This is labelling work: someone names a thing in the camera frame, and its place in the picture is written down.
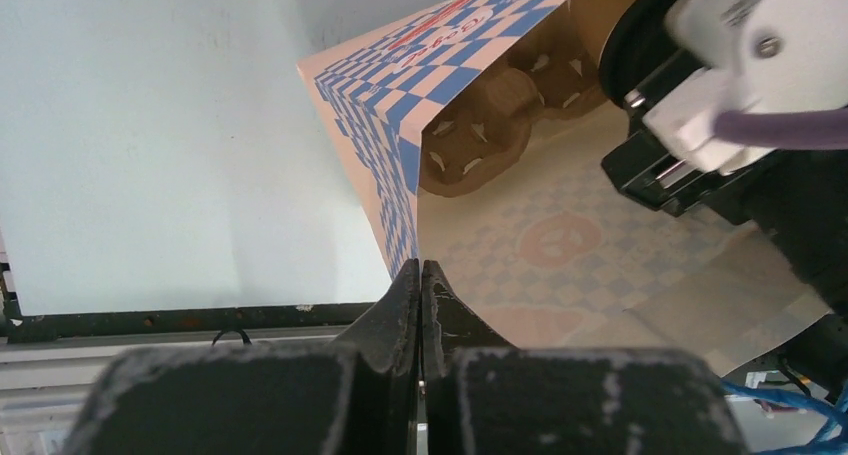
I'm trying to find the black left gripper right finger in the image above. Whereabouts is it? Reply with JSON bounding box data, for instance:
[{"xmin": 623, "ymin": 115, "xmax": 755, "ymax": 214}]
[{"xmin": 421, "ymin": 260, "xmax": 513, "ymax": 454}]

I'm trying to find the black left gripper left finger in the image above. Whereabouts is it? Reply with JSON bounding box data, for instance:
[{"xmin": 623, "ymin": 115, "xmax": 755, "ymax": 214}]
[{"xmin": 333, "ymin": 259, "xmax": 421, "ymax": 454}]

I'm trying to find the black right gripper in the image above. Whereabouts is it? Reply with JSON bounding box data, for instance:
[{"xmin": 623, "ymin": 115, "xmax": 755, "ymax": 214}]
[{"xmin": 601, "ymin": 49, "xmax": 786, "ymax": 225}]

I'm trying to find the blue checkered paper bag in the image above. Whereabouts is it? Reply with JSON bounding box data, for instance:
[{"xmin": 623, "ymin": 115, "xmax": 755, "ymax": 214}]
[{"xmin": 297, "ymin": 0, "xmax": 829, "ymax": 375}]

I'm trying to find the brown pulp cup carrier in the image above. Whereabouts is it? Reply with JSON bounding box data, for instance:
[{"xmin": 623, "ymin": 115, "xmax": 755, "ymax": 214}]
[{"xmin": 419, "ymin": 6, "xmax": 606, "ymax": 197}]

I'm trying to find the brown paper cup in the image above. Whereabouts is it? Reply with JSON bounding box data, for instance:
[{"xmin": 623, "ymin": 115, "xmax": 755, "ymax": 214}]
[{"xmin": 569, "ymin": 0, "xmax": 636, "ymax": 65}]

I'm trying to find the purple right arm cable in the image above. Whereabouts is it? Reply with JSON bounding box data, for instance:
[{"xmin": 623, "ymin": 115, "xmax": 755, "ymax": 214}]
[{"xmin": 714, "ymin": 106, "xmax": 848, "ymax": 152}]

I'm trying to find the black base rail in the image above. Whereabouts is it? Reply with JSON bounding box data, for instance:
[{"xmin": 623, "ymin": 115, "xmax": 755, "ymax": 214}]
[{"xmin": 0, "ymin": 259, "xmax": 399, "ymax": 455}]

